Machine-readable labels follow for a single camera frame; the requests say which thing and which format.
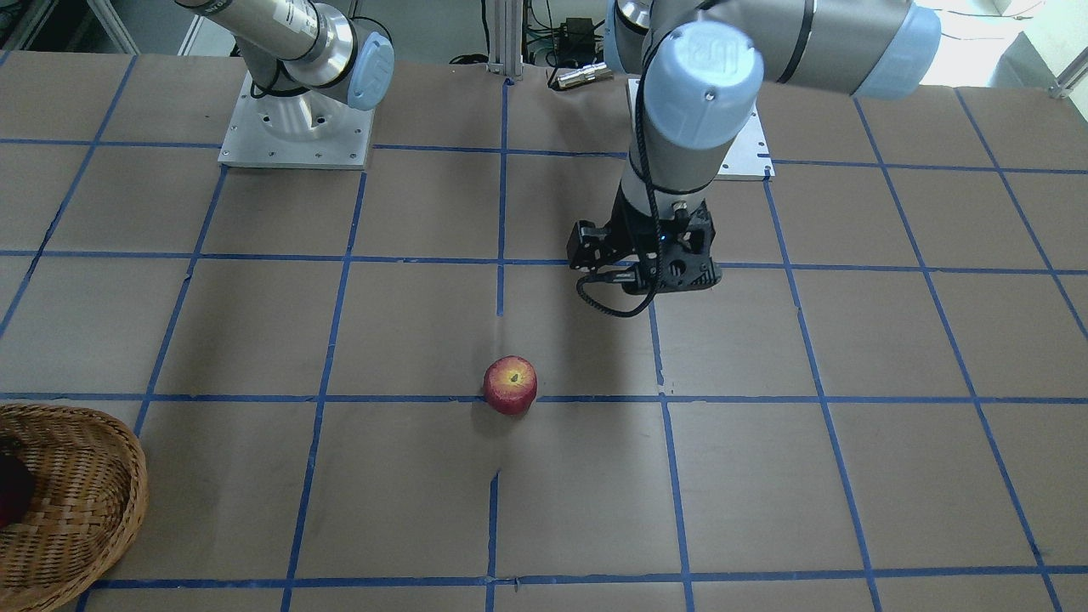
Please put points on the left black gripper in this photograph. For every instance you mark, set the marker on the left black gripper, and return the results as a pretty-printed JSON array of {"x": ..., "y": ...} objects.
[{"x": 623, "y": 239}]

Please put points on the red yellow apple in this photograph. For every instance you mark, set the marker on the red yellow apple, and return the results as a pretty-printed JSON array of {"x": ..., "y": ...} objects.
[{"x": 510, "y": 385}]

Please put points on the dark red apple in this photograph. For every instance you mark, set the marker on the dark red apple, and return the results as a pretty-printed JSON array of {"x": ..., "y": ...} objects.
[{"x": 17, "y": 487}]

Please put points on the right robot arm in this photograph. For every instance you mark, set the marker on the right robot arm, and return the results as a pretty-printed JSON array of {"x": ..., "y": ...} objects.
[{"x": 314, "y": 76}]

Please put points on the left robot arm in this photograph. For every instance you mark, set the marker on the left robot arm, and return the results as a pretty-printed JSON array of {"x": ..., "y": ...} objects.
[{"x": 700, "y": 65}]

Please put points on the wicker basket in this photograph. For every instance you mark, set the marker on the wicker basket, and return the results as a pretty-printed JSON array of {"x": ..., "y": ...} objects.
[{"x": 90, "y": 499}]

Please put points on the black power adapter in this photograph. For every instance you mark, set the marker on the black power adapter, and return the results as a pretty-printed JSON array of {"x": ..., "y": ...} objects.
[{"x": 576, "y": 35}]

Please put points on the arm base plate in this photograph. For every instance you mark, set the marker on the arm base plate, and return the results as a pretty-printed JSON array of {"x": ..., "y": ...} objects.
[
  {"x": 308, "y": 131},
  {"x": 748, "y": 156}
]

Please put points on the aluminium frame post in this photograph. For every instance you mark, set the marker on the aluminium frame post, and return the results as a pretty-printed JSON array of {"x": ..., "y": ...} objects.
[{"x": 504, "y": 34}]

